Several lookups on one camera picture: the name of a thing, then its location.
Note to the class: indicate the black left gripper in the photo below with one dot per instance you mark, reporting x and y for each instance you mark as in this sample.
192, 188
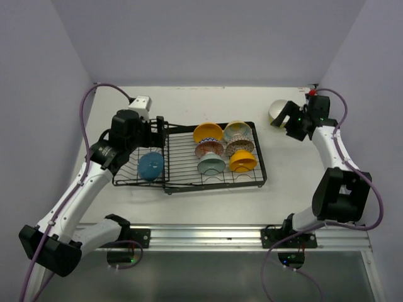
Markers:
153, 139

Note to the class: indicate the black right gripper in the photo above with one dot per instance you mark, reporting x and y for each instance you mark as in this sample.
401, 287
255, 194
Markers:
292, 109

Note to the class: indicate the blue glossy bowl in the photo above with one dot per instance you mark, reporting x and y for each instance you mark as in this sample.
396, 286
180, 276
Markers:
150, 166

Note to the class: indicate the lime green bowl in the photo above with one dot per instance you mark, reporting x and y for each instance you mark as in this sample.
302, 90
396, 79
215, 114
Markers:
276, 125

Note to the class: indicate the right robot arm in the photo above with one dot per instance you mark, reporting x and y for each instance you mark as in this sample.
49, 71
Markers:
341, 194

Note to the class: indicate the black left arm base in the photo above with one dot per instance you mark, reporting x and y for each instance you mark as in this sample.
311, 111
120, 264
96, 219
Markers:
128, 249

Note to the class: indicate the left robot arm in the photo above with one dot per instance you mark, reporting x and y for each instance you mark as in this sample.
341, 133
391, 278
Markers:
50, 243

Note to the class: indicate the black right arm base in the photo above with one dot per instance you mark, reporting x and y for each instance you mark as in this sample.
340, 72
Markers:
294, 257

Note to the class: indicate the blue zigzag patterned bowl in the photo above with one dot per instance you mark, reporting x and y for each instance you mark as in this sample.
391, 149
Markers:
209, 145

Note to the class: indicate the yellow ribbed bowl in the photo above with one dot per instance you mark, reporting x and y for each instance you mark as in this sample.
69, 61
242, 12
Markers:
207, 130

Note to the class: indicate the yellow teal patterned bowl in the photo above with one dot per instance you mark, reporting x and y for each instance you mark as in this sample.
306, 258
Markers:
237, 128

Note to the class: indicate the pale teal textured bowl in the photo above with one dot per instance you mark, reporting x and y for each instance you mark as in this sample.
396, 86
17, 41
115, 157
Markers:
211, 164

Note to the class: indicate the brown diamond patterned bowl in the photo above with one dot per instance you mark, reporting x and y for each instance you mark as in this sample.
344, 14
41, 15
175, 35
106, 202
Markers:
238, 144

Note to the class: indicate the smooth yellow bowl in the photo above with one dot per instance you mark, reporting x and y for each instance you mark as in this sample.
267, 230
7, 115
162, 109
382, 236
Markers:
242, 161

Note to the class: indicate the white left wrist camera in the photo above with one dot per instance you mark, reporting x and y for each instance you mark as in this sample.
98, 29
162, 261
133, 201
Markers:
141, 105

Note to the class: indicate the black wire dish rack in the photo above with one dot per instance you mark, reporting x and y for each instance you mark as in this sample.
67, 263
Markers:
196, 158

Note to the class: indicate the aluminium mounting rail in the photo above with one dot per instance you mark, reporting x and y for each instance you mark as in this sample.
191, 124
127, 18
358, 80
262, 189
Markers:
244, 238

